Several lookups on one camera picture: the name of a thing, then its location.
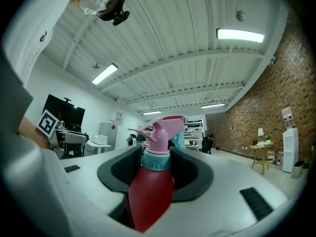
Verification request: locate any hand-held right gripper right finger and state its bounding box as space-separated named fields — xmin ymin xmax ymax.
xmin=159 ymin=146 xmax=289 ymax=232

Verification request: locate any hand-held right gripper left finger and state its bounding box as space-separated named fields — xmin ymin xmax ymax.
xmin=4 ymin=139 xmax=145 ymax=235

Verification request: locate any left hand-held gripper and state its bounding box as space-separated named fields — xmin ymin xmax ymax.
xmin=37 ymin=109 xmax=90 ymax=158

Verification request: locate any pink cone-shaped object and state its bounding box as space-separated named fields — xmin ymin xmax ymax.
xmin=127 ymin=116 xmax=188 ymax=233

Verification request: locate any person's left forearm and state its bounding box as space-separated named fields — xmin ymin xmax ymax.
xmin=18 ymin=117 xmax=51 ymax=150

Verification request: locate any dispenser water bottle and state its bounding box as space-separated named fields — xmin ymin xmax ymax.
xmin=281 ymin=107 xmax=296 ymax=130

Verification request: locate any white printer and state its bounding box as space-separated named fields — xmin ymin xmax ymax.
xmin=91 ymin=133 xmax=109 ymax=145

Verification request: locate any white desk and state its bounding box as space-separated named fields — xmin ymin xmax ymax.
xmin=84 ymin=142 xmax=112 ymax=156

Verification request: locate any large black monitor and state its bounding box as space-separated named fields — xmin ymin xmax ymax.
xmin=42 ymin=94 xmax=86 ymax=133

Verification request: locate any grey refrigerator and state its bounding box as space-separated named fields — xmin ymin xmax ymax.
xmin=98 ymin=121 xmax=119 ymax=152

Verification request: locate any black office chair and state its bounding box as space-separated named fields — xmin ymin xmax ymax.
xmin=200 ymin=136 xmax=214 ymax=156

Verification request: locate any round wooden side table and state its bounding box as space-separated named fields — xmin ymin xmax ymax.
xmin=249 ymin=143 xmax=274 ymax=177

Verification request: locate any office chair with draped clothes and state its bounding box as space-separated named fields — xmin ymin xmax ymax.
xmin=126 ymin=133 xmax=140 ymax=147

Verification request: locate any white storage shelving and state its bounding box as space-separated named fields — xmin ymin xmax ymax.
xmin=183 ymin=118 xmax=206 ymax=151

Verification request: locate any white water dispenser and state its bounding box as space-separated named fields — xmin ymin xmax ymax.
xmin=281 ymin=127 xmax=299 ymax=174

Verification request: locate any grey trash bin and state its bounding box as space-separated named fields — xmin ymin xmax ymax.
xmin=290 ymin=160 xmax=305 ymax=180

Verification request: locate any person's white shirt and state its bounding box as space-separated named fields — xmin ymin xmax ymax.
xmin=2 ymin=0 xmax=82 ymax=86

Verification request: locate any person's white face mask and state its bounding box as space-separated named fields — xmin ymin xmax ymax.
xmin=79 ymin=0 xmax=119 ymax=16

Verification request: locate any black head-worn camera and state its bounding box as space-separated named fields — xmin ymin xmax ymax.
xmin=98 ymin=0 xmax=131 ymax=27

